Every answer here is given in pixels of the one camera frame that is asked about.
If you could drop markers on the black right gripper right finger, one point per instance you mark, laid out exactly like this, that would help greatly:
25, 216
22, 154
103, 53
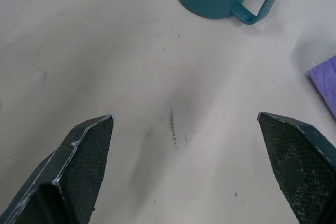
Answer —
296, 166

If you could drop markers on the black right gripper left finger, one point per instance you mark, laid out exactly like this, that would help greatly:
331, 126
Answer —
76, 166

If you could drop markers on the purple cloth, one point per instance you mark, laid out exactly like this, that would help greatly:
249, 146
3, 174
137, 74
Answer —
325, 82

